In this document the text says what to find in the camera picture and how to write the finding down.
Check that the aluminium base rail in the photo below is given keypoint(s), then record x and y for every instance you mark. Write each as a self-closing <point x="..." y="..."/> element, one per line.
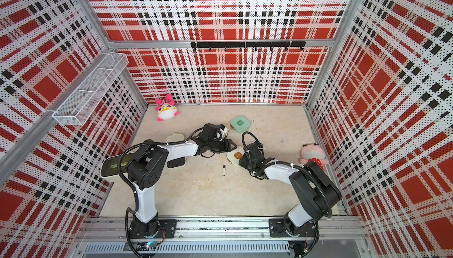
<point x="249" y="236"/>

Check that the cream manicure case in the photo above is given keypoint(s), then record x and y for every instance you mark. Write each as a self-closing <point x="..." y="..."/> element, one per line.
<point x="175" y="138"/>
<point x="235" y="156"/>

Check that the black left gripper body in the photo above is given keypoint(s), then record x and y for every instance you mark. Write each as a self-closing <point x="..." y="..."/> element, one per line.
<point x="217" y="145"/>

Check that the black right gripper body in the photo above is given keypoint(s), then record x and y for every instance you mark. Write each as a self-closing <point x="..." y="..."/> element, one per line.
<point x="245" y="163"/>

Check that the pink white owl plush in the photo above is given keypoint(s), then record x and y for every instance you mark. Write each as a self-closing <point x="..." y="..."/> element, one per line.
<point x="166" y="109"/>

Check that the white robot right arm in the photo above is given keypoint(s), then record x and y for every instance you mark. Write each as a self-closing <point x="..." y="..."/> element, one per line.
<point x="316" y="193"/>

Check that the pink frog plush red dress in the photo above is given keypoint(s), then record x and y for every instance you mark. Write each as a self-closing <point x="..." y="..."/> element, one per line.
<point x="313" y="152"/>

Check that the white wire mesh shelf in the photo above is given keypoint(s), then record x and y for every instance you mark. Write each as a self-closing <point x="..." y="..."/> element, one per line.
<point x="80" y="104"/>

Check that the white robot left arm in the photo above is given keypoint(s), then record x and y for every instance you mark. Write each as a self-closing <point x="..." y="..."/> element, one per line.
<point x="141" y="167"/>

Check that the mint green manicure case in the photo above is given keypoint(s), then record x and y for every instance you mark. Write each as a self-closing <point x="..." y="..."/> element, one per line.
<point x="240" y="124"/>

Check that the black wall hook rail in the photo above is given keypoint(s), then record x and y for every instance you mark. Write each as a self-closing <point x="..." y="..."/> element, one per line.
<point x="248" y="44"/>

